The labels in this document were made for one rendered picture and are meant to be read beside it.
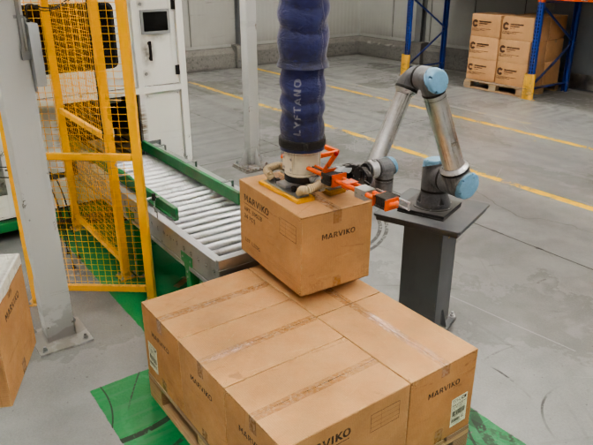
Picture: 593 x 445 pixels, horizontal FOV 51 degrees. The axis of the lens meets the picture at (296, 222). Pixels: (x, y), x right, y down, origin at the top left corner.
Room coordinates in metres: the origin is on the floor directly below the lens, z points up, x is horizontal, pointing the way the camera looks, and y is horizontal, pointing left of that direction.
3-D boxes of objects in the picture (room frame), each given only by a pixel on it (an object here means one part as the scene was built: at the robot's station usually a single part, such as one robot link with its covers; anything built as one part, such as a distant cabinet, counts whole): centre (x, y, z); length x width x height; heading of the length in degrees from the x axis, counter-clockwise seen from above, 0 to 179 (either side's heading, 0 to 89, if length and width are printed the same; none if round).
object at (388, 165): (2.86, -0.42, 1.12); 0.12 x 0.09 x 0.10; 126
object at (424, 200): (3.25, -0.77, 0.82); 0.19 x 0.19 x 0.10
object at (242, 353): (2.38, -0.01, 0.34); 1.20 x 1.00 x 0.40; 36
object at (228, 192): (4.48, 0.80, 0.60); 1.60 x 0.10 x 0.09; 36
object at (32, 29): (3.16, 1.31, 1.62); 0.20 x 0.05 x 0.30; 36
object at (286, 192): (2.83, 0.05, 1.03); 0.34 x 0.10 x 0.05; 35
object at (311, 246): (2.87, -0.03, 0.81); 0.60 x 0.40 x 0.40; 32
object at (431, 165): (3.25, -0.77, 0.96); 0.17 x 0.15 x 0.18; 30
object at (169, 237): (3.84, 1.08, 0.50); 2.31 x 0.05 x 0.19; 36
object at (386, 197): (2.39, -0.37, 1.12); 0.08 x 0.07 x 0.05; 35
